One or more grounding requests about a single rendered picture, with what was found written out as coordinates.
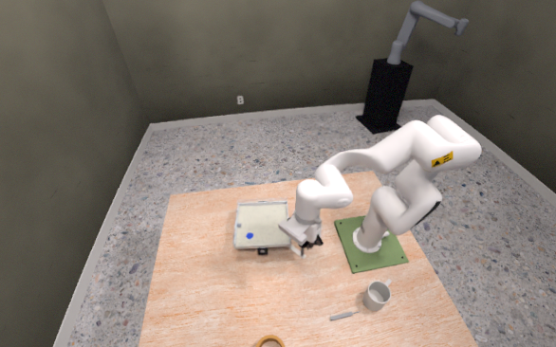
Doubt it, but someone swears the tan hollow ring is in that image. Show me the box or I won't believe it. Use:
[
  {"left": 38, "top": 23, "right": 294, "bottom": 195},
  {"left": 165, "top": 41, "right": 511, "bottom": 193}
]
[{"left": 256, "top": 335, "right": 285, "bottom": 347}]

